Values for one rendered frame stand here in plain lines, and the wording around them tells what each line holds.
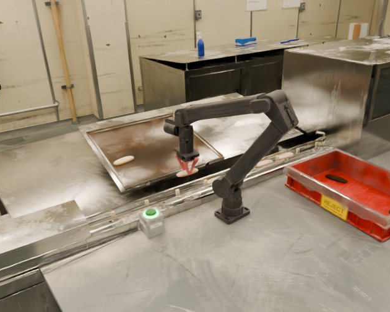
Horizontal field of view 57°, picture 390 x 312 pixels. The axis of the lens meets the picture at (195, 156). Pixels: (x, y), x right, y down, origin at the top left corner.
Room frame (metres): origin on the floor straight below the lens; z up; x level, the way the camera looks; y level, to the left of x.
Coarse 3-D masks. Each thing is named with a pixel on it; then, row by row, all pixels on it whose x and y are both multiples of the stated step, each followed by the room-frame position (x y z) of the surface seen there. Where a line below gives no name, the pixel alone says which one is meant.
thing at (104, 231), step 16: (288, 160) 1.52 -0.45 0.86; (256, 176) 1.37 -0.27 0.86; (272, 176) 1.43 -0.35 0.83; (192, 192) 1.26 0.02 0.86; (208, 192) 1.26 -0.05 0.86; (144, 208) 1.15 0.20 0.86; (160, 208) 1.15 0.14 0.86; (176, 208) 1.16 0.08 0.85; (112, 224) 1.06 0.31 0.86; (128, 224) 1.06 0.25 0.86; (80, 240) 0.97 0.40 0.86; (96, 240) 1.00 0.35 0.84; (48, 256) 0.92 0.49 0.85; (0, 272) 0.84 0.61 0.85; (16, 272) 0.86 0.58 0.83
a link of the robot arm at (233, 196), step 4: (220, 176) 1.16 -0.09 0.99; (232, 184) 1.13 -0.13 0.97; (236, 184) 1.15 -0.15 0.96; (232, 188) 1.13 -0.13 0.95; (236, 188) 1.15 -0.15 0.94; (232, 192) 1.13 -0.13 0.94; (236, 192) 1.13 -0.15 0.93; (240, 192) 1.15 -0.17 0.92; (228, 196) 1.13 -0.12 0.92; (232, 196) 1.12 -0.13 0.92; (236, 196) 1.13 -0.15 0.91; (228, 200) 1.13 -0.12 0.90; (232, 200) 1.12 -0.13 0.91
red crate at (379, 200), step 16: (288, 176) 1.33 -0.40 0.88; (320, 176) 1.42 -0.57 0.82; (304, 192) 1.26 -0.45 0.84; (352, 192) 1.28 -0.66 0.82; (368, 192) 1.27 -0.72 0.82; (384, 192) 1.27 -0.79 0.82; (384, 208) 1.15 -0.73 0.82; (352, 224) 1.05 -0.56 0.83; (368, 224) 1.01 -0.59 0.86; (384, 240) 0.96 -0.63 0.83
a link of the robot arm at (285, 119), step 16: (272, 96) 1.03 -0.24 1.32; (272, 112) 1.02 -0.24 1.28; (288, 112) 1.03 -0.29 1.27; (272, 128) 1.03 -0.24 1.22; (288, 128) 0.99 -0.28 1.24; (256, 144) 1.07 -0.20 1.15; (272, 144) 1.03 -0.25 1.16; (240, 160) 1.11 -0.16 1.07; (256, 160) 1.07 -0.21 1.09; (224, 176) 1.12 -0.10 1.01; (240, 176) 1.11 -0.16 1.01; (224, 192) 1.12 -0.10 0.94
